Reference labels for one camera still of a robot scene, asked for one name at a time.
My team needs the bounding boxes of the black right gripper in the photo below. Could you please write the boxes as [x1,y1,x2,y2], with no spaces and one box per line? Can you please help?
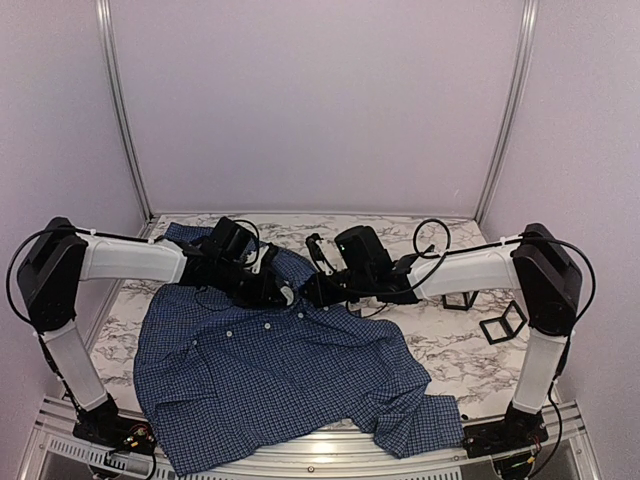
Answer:
[297,269,373,309]

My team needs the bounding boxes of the white blue round brooch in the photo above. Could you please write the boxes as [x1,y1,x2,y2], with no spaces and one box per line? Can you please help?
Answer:
[280,285,296,306]

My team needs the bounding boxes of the blue checked shirt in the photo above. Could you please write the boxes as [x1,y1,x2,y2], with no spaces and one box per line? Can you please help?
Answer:
[133,222,464,477]

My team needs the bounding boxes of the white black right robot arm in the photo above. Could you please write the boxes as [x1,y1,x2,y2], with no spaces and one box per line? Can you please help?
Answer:
[302,223,595,448]

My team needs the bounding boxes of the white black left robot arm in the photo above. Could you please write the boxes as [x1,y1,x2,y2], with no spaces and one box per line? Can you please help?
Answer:
[5,217,294,445]

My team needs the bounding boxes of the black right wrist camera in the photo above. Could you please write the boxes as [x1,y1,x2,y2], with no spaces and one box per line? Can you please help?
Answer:
[334,225,393,275]

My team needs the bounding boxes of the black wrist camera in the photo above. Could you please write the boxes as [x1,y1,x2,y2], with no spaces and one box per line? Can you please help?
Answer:
[209,216,260,267]
[334,225,393,275]

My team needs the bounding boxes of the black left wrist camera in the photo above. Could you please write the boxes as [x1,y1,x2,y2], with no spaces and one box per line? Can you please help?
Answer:
[209,216,260,267]

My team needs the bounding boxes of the black frame stand middle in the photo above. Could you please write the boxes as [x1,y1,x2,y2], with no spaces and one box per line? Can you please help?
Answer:
[441,291,479,311]

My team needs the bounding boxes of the black frame stand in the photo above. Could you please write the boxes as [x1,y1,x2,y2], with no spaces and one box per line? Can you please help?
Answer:
[479,300,527,345]
[441,291,479,311]

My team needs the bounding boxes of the black frame stand near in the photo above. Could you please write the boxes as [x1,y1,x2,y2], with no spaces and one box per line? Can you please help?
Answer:
[479,300,527,345]

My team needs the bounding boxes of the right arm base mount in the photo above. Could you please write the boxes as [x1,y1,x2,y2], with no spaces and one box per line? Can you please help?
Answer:
[461,400,549,458]

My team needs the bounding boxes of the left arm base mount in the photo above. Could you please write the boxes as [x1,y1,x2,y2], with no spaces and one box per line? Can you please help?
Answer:
[73,394,157,455]

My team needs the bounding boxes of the aluminium front rail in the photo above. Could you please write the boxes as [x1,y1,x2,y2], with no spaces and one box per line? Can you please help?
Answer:
[17,398,602,479]

